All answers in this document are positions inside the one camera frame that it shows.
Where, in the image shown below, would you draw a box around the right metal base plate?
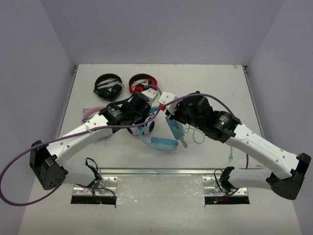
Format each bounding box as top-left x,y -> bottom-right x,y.
202,175 -> 248,197

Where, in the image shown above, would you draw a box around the purple cable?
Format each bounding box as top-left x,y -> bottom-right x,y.
0,84 -> 162,206
162,93 -> 249,169

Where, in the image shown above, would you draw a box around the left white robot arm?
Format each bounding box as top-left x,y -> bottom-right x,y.
29,92 -> 154,190

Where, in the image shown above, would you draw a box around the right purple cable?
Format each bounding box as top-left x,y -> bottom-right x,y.
162,93 -> 249,169

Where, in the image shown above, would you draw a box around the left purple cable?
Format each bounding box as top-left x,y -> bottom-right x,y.
0,84 -> 162,206

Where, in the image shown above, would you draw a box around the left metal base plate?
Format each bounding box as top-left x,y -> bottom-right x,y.
72,176 -> 118,197

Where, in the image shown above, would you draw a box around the metal base plate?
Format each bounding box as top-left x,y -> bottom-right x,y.
72,176 -> 118,197
202,175 -> 248,197

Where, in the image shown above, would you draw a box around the white black headphones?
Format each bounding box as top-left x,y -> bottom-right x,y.
127,116 -> 155,136

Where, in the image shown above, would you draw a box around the light blue headphones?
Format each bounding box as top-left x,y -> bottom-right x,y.
138,107 -> 188,151

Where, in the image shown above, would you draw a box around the metal table rail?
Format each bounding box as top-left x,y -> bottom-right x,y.
97,167 -> 267,176

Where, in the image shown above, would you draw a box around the red headphones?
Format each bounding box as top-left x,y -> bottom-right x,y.
129,73 -> 158,94

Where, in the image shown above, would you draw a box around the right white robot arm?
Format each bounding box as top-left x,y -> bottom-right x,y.
166,93 -> 311,200

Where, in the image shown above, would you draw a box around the pink cat ear headphones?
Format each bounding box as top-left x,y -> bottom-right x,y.
81,106 -> 105,126

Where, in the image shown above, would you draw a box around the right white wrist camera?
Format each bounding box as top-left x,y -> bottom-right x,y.
158,92 -> 179,115

